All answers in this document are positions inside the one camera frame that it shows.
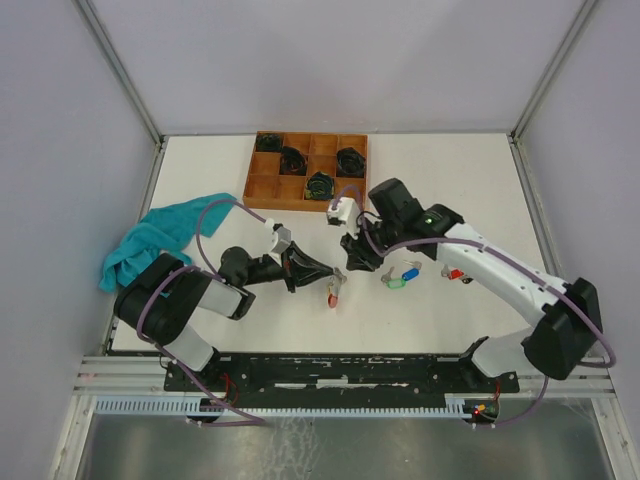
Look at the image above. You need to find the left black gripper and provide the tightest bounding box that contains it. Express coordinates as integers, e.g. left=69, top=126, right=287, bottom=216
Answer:
left=242, top=240, right=333, bottom=293

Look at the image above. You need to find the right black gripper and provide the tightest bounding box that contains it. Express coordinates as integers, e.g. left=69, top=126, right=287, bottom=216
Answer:
left=339, top=216, right=402, bottom=274

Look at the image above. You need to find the key with blue tag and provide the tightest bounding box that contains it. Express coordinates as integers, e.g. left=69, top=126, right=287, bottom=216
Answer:
left=401, top=260, right=422, bottom=282

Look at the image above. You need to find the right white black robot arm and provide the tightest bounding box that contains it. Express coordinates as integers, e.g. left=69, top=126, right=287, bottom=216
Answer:
left=327, top=178, right=603, bottom=391

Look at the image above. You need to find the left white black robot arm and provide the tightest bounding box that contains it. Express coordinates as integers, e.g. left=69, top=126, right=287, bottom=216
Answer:
left=114, top=242, right=336, bottom=390

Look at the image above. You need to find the key with green tag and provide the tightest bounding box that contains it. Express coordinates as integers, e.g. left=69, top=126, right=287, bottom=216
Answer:
left=381, top=267, right=407, bottom=290

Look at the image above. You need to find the key with red tag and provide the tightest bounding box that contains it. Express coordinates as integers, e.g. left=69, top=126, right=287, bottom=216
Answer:
left=441, top=265, right=465, bottom=280

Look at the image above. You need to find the rolled dark tie right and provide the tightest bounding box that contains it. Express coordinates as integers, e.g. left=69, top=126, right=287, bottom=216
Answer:
left=336, top=147, right=366, bottom=178

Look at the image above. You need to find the rolled dark tie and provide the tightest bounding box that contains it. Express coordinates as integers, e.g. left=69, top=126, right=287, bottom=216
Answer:
left=279, top=146, right=308, bottom=176
left=255, top=132, right=283, bottom=153
left=336, top=147, right=366, bottom=178

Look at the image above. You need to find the wooden compartment tray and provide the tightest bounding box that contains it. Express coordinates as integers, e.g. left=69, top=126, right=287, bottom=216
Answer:
left=243, top=131, right=369, bottom=212

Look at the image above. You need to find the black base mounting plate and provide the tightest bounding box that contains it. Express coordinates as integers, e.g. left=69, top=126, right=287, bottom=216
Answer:
left=197, top=352, right=520, bottom=408

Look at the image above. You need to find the rolled dark tie centre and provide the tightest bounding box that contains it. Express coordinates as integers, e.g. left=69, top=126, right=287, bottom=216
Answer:
left=279, top=146, right=308, bottom=176

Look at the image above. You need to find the teal cloth towel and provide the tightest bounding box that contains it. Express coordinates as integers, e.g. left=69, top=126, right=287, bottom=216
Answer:
left=99, top=193, right=234, bottom=293

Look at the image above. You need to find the rolled dark tie top left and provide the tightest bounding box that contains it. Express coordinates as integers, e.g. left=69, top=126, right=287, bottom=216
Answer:
left=255, top=132, right=283, bottom=153

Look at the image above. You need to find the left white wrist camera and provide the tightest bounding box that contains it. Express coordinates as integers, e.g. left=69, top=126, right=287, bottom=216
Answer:
left=264, top=218, right=291, bottom=258

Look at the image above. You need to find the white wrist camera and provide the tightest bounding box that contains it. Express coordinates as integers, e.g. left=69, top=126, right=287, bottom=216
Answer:
left=264, top=218, right=291, bottom=258
left=326, top=197, right=361, bottom=240

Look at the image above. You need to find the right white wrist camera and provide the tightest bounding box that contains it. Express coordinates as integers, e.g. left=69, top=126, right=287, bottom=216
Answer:
left=326, top=197, right=361, bottom=240

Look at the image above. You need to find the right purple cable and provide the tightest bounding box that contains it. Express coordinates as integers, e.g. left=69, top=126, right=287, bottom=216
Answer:
left=332, top=184, right=616, bottom=427

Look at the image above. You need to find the purple cable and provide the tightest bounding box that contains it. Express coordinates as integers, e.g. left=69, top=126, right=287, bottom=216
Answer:
left=332, top=184, right=616, bottom=427
left=135, top=198, right=276, bottom=429

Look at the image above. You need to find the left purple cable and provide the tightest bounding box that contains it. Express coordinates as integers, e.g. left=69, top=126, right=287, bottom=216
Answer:
left=135, top=198, right=276, bottom=429

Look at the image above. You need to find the grey slotted cable duct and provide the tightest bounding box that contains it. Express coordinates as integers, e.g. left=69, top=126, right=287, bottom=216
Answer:
left=94, top=395, right=472, bottom=420

